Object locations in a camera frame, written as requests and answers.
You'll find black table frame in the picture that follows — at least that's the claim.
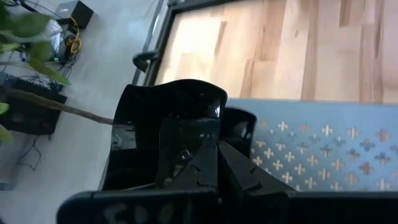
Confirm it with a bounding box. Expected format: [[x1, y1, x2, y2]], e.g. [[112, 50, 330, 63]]
[[132, 0, 240, 87]]

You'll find yellow coiled cable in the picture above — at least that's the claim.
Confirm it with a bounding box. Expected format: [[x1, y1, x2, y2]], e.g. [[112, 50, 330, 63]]
[[67, 17, 83, 56]]

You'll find grey perforated metal shelf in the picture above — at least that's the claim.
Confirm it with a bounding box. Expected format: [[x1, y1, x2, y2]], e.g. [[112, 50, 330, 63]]
[[226, 98, 398, 192]]

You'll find green leafy plant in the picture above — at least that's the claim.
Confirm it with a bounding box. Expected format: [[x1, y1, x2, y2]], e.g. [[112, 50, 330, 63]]
[[0, 0, 114, 144]]

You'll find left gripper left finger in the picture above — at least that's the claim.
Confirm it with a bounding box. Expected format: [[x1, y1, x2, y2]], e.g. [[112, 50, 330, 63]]
[[154, 117, 221, 192]]

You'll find black footed square plate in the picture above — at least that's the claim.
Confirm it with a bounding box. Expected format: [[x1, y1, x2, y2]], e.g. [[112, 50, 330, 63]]
[[220, 107, 257, 158]]

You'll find black box with grey lid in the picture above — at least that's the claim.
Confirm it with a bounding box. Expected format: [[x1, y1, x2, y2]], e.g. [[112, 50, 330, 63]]
[[55, 0, 95, 30]]

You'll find black flat floor case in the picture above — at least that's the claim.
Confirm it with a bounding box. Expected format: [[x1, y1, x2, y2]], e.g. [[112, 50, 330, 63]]
[[0, 72, 68, 136]]

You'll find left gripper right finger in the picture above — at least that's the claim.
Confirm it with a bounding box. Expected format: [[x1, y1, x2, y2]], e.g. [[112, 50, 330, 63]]
[[219, 141, 294, 193]]

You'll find black wavy-edged deep plate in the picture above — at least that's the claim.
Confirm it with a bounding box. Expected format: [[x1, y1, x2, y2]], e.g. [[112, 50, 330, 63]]
[[98, 78, 228, 191]]

